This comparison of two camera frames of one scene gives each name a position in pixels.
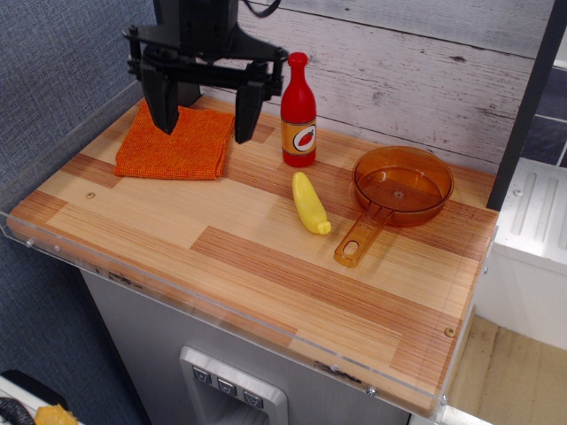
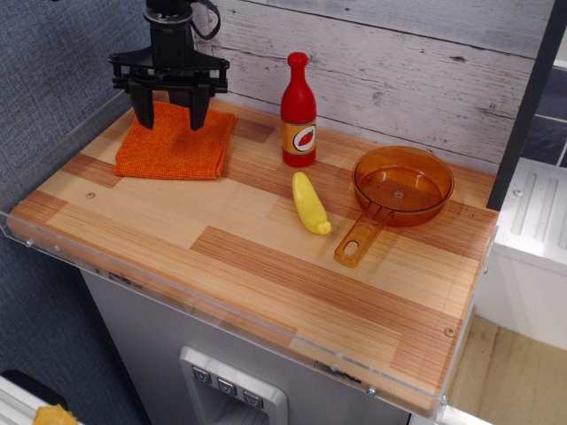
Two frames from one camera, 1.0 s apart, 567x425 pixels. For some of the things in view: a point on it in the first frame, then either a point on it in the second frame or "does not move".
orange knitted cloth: [196, 149] does not move
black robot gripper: [197, 42] to [169, 63]
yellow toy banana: [309, 207] does not move
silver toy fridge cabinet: [189, 367] does not move
